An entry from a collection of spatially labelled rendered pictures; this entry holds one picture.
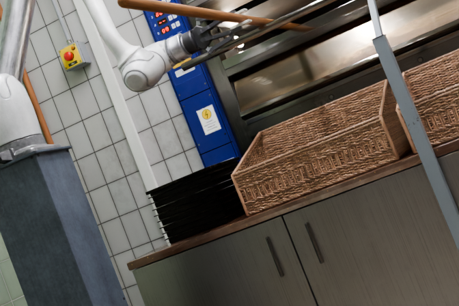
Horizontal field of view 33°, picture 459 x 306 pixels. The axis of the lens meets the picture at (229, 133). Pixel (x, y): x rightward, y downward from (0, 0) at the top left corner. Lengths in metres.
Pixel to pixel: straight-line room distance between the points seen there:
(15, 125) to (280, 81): 1.16
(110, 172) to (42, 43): 0.65
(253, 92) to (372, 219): 0.88
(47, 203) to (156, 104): 1.11
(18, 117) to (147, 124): 1.03
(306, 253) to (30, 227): 0.88
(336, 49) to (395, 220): 0.84
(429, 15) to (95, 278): 1.53
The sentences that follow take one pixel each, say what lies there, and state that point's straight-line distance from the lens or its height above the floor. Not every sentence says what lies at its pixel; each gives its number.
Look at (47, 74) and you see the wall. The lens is 3.54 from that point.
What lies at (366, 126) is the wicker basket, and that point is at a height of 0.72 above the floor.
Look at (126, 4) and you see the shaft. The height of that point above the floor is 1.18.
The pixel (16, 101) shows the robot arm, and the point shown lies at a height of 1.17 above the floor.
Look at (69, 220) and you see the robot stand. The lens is 2.32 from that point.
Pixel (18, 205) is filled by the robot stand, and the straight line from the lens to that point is 2.34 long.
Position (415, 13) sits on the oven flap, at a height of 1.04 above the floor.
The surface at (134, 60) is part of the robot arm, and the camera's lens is 2.47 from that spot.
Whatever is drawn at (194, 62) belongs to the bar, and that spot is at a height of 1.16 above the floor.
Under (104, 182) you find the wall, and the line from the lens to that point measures 3.43.
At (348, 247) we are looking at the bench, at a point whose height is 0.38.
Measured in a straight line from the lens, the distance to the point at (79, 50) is 3.37.
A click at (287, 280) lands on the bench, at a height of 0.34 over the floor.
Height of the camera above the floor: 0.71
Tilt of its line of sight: 3 degrees up
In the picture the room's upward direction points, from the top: 22 degrees counter-clockwise
